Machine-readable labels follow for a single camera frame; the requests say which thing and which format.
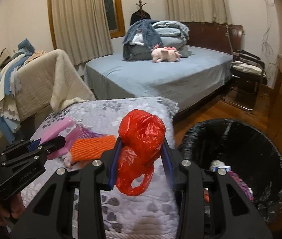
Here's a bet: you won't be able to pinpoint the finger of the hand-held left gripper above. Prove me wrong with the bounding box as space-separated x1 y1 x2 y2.
1 138 45 161
40 136 67 156

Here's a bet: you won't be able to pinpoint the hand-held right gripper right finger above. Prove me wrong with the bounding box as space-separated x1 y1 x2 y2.
161 139 273 239

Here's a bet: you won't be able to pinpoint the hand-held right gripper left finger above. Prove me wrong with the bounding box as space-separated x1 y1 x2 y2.
10 136 123 239

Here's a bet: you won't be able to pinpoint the red plastic bag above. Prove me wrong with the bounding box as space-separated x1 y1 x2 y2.
116 109 167 197

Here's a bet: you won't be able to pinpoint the white plastic bag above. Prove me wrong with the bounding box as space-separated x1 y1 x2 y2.
63 154 76 168
210 160 227 170

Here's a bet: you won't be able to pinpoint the white blue small box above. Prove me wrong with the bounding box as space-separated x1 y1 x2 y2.
212 166 233 173

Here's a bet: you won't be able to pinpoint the purple foam net sleeve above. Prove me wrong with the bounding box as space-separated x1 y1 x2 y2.
228 171 254 200

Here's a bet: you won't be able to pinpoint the black lined trash bin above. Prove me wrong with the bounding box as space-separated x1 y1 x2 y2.
177 118 282 232

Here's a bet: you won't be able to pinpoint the person's left hand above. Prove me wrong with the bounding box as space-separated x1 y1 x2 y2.
0 193 25 227

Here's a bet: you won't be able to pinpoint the orange foam net sleeve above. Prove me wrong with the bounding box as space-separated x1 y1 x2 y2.
70 134 118 162

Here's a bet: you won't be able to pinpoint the cream scalloped cloth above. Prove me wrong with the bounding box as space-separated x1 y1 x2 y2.
0 62 22 122

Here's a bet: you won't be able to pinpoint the beige quilted throw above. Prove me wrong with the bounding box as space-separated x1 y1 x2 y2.
14 49 96 130

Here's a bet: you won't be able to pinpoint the bed with blue sheet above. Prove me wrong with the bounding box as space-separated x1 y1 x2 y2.
84 45 234 123

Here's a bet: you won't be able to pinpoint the tan crumpled cloth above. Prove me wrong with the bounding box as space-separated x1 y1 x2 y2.
26 50 47 61

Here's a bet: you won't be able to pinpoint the cardboard sheet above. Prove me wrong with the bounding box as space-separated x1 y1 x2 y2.
0 48 14 70

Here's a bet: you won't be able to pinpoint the teal cloth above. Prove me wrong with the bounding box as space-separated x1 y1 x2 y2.
18 38 36 54

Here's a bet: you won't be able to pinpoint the pink plush toy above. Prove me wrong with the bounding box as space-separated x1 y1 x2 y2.
151 44 181 63

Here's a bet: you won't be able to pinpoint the black metal chair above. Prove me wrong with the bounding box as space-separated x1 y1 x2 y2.
222 50 267 111

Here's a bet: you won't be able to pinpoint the grey green folded blanket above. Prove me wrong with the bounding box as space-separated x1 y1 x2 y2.
128 45 156 60

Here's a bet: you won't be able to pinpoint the chair seat cushion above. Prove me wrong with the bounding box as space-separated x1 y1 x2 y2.
232 63 262 74

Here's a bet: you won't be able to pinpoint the blue grey pillow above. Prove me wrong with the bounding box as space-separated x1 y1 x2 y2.
159 36 189 50

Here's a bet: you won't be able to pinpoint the beige curtain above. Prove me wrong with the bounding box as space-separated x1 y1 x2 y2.
50 0 114 66
163 0 232 25

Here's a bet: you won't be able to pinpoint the white folded cloth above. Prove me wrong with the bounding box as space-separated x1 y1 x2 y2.
132 30 146 46

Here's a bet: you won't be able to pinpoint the dark wooden headboard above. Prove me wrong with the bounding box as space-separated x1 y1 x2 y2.
182 22 243 55

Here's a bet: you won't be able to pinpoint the fuzzy blue grey blanket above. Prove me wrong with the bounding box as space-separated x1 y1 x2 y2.
122 19 162 60

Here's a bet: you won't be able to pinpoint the folded light blue duvet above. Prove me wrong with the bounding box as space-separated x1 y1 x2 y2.
152 20 190 41

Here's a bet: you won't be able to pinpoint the wooden framed window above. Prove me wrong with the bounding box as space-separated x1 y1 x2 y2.
47 0 126 50

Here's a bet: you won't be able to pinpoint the dark hanging coat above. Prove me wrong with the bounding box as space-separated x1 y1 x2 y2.
130 10 152 26

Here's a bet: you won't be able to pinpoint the wooden coat rack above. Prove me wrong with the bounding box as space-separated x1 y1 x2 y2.
135 0 149 15

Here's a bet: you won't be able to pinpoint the hanging wall cables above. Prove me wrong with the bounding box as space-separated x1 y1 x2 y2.
258 0 277 55

